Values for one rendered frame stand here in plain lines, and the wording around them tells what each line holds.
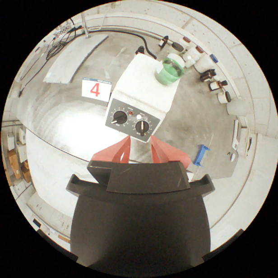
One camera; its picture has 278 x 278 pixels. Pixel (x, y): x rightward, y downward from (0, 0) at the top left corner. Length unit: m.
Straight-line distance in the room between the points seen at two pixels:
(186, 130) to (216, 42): 0.51
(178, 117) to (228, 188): 1.39
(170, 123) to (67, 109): 0.35
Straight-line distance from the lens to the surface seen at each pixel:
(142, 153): 0.25
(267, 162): 1.55
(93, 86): 0.25
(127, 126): 0.19
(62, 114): 0.32
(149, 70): 0.20
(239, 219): 1.64
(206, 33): 0.56
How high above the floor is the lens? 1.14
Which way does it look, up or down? 76 degrees down
